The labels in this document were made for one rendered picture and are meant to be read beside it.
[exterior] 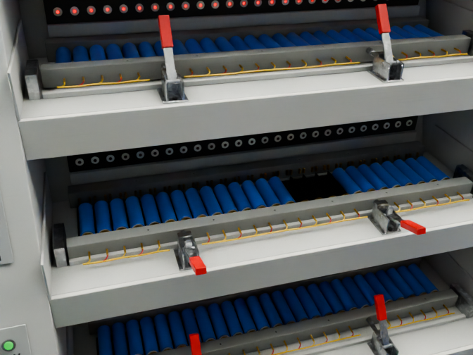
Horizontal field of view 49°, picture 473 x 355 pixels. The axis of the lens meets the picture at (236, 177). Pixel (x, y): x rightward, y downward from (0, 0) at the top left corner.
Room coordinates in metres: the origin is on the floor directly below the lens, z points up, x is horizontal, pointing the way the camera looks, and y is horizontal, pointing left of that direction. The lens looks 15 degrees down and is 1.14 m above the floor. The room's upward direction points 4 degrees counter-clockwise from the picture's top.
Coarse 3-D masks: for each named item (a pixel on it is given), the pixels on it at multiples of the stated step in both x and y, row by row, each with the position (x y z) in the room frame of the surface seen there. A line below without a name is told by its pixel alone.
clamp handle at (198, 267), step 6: (186, 246) 0.56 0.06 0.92; (186, 252) 0.55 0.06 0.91; (192, 252) 0.55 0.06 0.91; (192, 258) 0.53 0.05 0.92; (198, 258) 0.52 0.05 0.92; (192, 264) 0.51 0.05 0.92; (198, 264) 0.51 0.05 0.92; (204, 264) 0.51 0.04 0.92; (198, 270) 0.50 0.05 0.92; (204, 270) 0.50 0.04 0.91
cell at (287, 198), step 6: (270, 180) 0.72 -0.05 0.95; (276, 180) 0.71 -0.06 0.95; (270, 186) 0.71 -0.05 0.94; (276, 186) 0.70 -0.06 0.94; (282, 186) 0.70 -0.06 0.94; (276, 192) 0.69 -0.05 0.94; (282, 192) 0.68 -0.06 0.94; (288, 192) 0.68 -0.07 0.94; (282, 198) 0.67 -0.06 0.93; (288, 198) 0.67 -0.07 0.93; (282, 204) 0.67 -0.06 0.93
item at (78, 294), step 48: (336, 144) 0.79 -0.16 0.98; (432, 144) 0.83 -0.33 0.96; (48, 192) 0.65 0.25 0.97; (48, 240) 0.57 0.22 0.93; (240, 240) 0.61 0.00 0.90; (288, 240) 0.61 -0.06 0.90; (336, 240) 0.61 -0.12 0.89; (384, 240) 0.62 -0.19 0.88; (432, 240) 0.64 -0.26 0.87; (48, 288) 0.50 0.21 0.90; (96, 288) 0.53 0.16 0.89; (144, 288) 0.54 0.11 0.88; (192, 288) 0.56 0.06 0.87; (240, 288) 0.58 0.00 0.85
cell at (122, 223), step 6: (114, 204) 0.65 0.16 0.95; (120, 204) 0.65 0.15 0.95; (114, 210) 0.64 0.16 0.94; (120, 210) 0.64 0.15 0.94; (114, 216) 0.63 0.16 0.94; (120, 216) 0.62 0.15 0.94; (126, 216) 0.63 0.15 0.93; (114, 222) 0.62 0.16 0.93; (120, 222) 0.61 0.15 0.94; (126, 222) 0.62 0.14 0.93; (114, 228) 0.61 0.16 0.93; (126, 228) 0.61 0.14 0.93
